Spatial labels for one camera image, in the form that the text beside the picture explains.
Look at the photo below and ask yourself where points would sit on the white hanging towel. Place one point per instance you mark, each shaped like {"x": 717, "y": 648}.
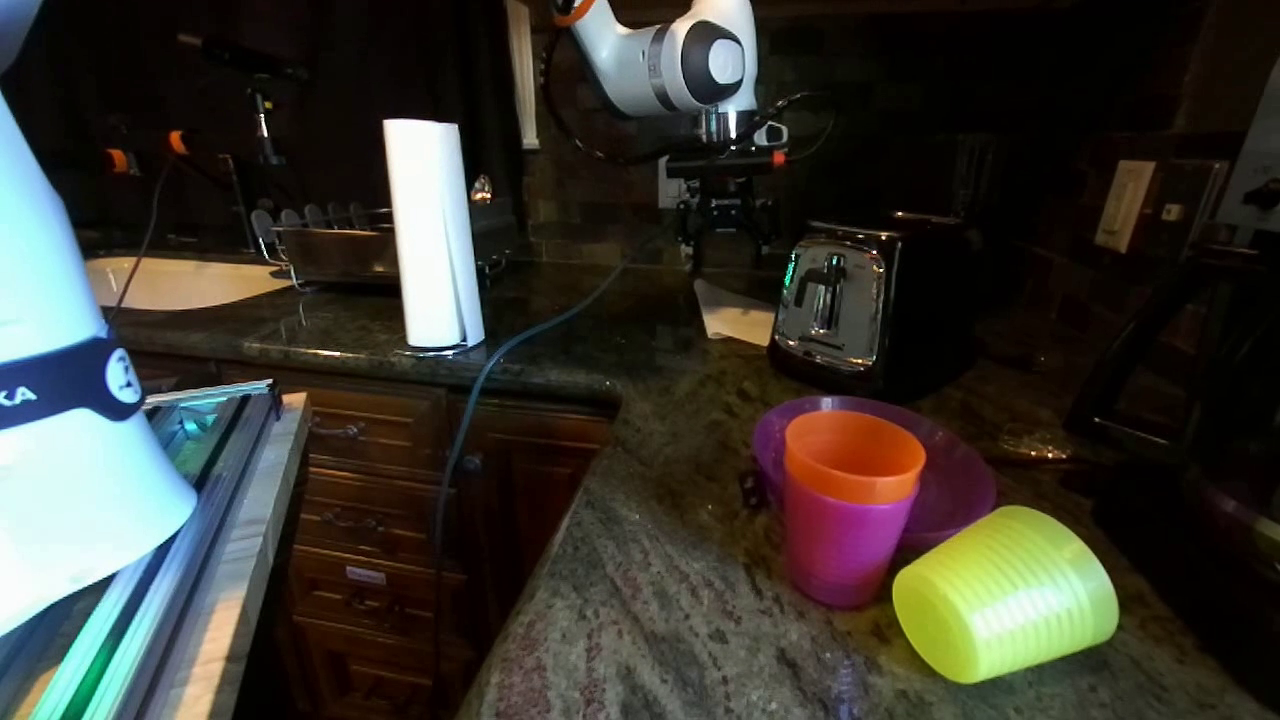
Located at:
{"x": 521, "y": 83}

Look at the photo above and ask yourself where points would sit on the orange plastic cup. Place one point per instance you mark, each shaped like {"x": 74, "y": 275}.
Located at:
{"x": 853, "y": 467}

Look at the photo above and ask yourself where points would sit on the metal dish rack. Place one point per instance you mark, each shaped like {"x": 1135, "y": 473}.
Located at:
{"x": 343, "y": 253}

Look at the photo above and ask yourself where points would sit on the white kitchen sink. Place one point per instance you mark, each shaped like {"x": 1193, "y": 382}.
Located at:
{"x": 172, "y": 280}

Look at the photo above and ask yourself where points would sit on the wooden base cabinet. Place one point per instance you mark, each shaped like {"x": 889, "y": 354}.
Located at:
{"x": 372, "y": 533}

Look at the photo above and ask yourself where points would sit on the yellow-green ribbed plastic cup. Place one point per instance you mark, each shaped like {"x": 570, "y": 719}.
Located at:
{"x": 1001, "y": 592}

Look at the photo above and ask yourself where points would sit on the magenta plastic cup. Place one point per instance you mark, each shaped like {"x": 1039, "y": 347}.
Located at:
{"x": 842, "y": 544}

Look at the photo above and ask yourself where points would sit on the white wall power outlet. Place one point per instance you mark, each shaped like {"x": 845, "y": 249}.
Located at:
{"x": 667, "y": 187}

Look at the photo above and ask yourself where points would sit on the purple plastic bowl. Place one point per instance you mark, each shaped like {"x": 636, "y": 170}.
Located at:
{"x": 953, "y": 473}

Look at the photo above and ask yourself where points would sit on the white light switch plate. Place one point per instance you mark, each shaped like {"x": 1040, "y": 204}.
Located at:
{"x": 1127, "y": 204}

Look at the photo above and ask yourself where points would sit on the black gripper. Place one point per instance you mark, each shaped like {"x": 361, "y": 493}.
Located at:
{"x": 724, "y": 187}

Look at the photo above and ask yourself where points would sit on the white paper napkin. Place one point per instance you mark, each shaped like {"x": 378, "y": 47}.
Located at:
{"x": 741, "y": 322}

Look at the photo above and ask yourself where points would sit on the white paper towel roll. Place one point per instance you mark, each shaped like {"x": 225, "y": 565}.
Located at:
{"x": 428, "y": 224}

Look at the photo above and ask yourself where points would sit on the black camera stand orange knob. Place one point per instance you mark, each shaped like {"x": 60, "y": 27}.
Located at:
{"x": 121, "y": 163}

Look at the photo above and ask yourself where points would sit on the chrome and black toaster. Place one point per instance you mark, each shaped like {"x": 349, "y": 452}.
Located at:
{"x": 825, "y": 293}

